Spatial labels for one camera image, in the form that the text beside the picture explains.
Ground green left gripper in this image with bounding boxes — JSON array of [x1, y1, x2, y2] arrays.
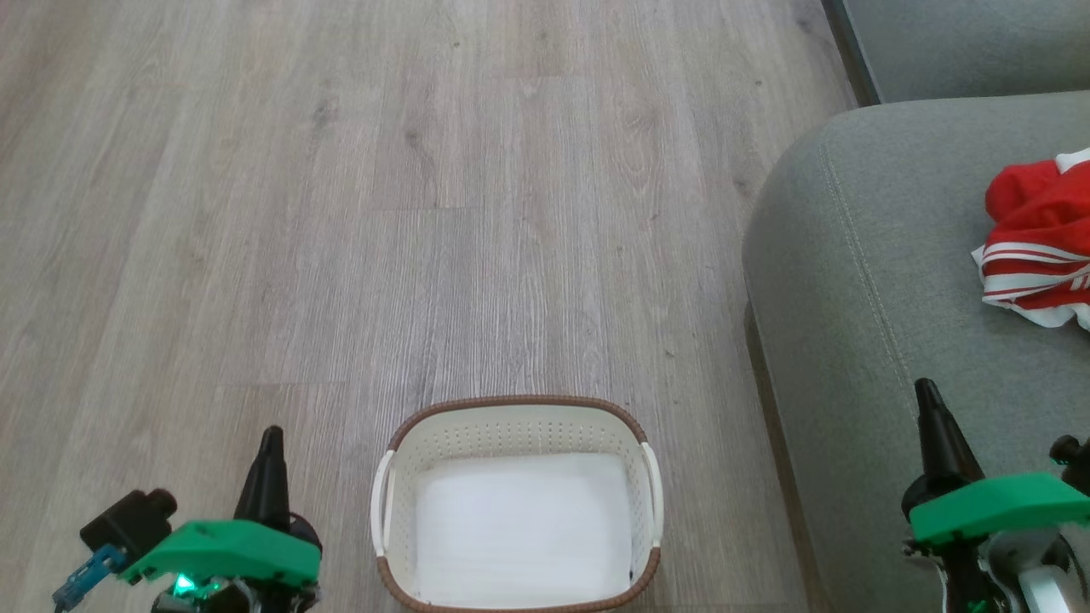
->
[[119, 426, 324, 613]]

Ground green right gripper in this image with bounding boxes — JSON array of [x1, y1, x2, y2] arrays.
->
[[901, 378, 1090, 547]]

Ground red garment with white stripes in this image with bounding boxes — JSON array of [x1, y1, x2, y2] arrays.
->
[[972, 230, 1090, 331]]

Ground white basket with brown rim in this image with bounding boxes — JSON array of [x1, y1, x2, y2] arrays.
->
[[370, 394, 666, 613]]

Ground grey sofa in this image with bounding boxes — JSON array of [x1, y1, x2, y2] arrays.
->
[[742, 91, 1090, 613]]

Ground grey fabric sofa section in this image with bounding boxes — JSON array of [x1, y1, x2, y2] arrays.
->
[[822, 0, 1090, 106]]

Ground blue left cable connector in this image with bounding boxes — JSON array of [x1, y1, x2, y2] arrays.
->
[[52, 544, 128, 611]]

